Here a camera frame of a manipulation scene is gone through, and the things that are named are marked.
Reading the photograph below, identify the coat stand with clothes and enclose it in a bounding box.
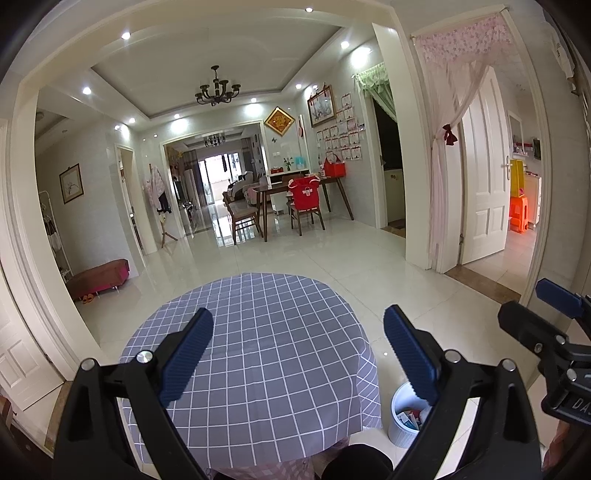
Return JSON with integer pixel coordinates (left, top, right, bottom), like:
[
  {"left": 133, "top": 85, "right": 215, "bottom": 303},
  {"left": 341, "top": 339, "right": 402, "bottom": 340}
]
[{"left": 145, "top": 164, "right": 180, "bottom": 243}]

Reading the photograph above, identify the white cupboard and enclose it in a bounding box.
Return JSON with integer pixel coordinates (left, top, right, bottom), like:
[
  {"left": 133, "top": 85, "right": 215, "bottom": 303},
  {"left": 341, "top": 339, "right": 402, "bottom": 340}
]
[{"left": 526, "top": 175, "right": 543, "bottom": 227}]

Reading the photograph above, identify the large black chandelier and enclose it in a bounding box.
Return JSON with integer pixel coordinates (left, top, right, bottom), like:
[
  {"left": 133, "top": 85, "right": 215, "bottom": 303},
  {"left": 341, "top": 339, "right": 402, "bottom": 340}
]
[{"left": 195, "top": 65, "right": 242, "bottom": 107}]

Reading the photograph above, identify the yellow plastic board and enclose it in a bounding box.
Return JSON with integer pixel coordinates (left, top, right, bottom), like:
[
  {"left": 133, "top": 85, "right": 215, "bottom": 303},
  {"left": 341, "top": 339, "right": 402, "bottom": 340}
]
[{"left": 510, "top": 159, "right": 526, "bottom": 199}]

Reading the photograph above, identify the group of wall certificates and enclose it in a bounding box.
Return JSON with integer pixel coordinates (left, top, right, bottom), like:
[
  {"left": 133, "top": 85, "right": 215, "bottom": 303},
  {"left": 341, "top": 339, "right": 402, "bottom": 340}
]
[{"left": 316, "top": 93, "right": 363, "bottom": 161}]

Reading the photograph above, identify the person's leg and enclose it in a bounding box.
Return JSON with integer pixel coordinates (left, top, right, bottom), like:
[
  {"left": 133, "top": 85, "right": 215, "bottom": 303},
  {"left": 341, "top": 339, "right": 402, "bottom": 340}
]
[{"left": 321, "top": 443, "right": 395, "bottom": 480}]

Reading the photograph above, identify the person's right forearm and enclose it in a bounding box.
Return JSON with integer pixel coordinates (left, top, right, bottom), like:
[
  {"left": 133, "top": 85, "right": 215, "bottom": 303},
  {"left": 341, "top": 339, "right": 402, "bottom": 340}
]
[{"left": 542, "top": 422, "right": 571, "bottom": 469}]

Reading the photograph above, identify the red gold diamond wall decoration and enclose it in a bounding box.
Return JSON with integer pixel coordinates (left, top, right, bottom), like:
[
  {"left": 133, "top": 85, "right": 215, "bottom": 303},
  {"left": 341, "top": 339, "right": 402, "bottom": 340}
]
[{"left": 263, "top": 106, "right": 296, "bottom": 138}]

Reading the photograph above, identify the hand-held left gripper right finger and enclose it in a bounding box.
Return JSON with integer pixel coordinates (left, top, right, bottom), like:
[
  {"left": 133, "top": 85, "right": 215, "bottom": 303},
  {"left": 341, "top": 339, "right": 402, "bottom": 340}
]
[{"left": 383, "top": 305, "right": 542, "bottom": 480}]

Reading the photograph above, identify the orange plastic stool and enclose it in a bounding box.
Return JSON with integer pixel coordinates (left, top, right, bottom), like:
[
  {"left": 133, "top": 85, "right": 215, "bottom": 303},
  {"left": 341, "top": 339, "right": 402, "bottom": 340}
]
[{"left": 509, "top": 194, "right": 531, "bottom": 234}]

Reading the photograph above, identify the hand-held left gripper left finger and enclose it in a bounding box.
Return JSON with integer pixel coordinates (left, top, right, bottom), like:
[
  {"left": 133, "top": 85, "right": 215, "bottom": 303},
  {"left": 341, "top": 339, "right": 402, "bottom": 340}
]
[{"left": 54, "top": 307, "right": 214, "bottom": 480}]

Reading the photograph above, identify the white ribbed waste bin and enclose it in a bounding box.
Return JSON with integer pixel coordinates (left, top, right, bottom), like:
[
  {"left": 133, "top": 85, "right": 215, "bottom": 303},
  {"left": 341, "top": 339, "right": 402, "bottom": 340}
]
[{"left": 388, "top": 381, "right": 435, "bottom": 449}]

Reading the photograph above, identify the large framed picture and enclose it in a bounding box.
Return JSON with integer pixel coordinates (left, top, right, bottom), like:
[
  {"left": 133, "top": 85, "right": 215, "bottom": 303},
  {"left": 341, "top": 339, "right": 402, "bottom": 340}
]
[{"left": 307, "top": 84, "right": 336, "bottom": 128}]

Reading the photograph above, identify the red basket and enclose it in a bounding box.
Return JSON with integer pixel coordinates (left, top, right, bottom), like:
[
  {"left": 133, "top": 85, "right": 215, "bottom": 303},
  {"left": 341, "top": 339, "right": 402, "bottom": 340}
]
[{"left": 323, "top": 154, "right": 347, "bottom": 178}]

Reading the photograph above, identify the pink brown bench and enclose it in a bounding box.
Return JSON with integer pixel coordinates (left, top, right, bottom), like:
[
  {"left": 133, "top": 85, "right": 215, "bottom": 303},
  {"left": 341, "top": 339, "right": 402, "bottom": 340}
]
[{"left": 65, "top": 258, "right": 131, "bottom": 301}]

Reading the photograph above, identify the white panelled door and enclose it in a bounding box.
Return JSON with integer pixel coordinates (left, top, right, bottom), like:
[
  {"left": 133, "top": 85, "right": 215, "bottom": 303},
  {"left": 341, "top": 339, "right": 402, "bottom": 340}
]
[
  {"left": 459, "top": 67, "right": 511, "bottom": 266},
  {"left": 0, "top": 295, "right": 65, "bottom": 411}
]

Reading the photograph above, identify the grey sofa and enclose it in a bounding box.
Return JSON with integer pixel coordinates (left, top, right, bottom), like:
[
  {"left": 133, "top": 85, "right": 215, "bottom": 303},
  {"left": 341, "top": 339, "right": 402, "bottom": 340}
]
[{"left": 226, "top": 171, "right": 259, "bottom": 201}]

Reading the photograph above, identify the red chair cover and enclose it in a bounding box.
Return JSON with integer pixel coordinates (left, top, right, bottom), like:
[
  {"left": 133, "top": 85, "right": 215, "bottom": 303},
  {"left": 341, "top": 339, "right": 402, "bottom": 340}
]
[{"left": 288, "top": 174, "right": 321, "bottom": 213}]

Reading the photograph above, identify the pink floral curtain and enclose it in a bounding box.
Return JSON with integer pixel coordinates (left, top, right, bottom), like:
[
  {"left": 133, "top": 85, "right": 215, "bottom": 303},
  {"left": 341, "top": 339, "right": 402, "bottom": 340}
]
[{"left": 413, "top": 14, "right": 513, "bottom": 273}]

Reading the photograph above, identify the green curtain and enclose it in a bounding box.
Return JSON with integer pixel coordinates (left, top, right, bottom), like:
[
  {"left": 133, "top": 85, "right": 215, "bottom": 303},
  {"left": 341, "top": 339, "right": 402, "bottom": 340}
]
[{"left": 355, "top": 61, "right": 399, "bottom": 123}]

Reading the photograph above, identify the white clothes rack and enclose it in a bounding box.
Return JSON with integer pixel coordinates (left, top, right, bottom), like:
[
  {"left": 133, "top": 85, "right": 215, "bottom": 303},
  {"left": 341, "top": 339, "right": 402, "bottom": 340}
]
[{"left": 37, "top": 190, "right": 75, "bottom": 282}]

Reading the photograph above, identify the small framed picture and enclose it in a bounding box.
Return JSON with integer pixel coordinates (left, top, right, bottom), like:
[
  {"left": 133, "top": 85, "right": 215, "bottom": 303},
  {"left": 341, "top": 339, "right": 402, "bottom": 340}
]
[{"left": 59, "top": 163, "right": 83, "bottom": 205}]

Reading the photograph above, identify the wooden dining table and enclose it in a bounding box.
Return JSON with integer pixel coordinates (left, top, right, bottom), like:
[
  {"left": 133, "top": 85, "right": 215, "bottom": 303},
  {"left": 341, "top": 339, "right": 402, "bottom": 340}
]
[{"left": 255, "top": 174, "right": 355, "bottom": 243}]

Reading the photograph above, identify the white cabinet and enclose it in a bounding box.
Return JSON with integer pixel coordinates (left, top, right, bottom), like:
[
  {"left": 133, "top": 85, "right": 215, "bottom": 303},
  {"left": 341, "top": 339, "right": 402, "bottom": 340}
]
[{"left": 387, "top": 166, "right": 407, "bottom": 227}]

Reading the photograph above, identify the grey-blue checked tablecloth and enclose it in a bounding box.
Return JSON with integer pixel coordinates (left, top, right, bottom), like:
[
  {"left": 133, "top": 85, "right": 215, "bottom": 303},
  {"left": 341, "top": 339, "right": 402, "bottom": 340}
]
[{"left": 119, "top": 272, "right": 383, "bottom": 480}]

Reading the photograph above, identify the wooden chair with cover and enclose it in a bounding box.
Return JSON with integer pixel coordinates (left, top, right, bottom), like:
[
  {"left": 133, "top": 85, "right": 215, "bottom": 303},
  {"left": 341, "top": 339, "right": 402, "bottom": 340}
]
[{"left": 287, "top": 175, "right": 326, "bottom": 236}]

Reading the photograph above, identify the bare wooden chair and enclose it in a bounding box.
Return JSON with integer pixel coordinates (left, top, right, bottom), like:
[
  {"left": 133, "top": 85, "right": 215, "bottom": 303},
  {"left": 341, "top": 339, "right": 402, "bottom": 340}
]
[{"left": 222, "top": 190, "right": 266, "bottom": 245}]

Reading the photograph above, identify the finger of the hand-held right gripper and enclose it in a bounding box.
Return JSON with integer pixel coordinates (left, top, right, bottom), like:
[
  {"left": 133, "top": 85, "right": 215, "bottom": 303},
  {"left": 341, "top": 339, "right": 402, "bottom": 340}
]
[
  {"left": 536, "top": 278, "right": 591, "bottom": 319},
  {"left": 498, "top": 300, "right": 591, "bottom": 365}
]

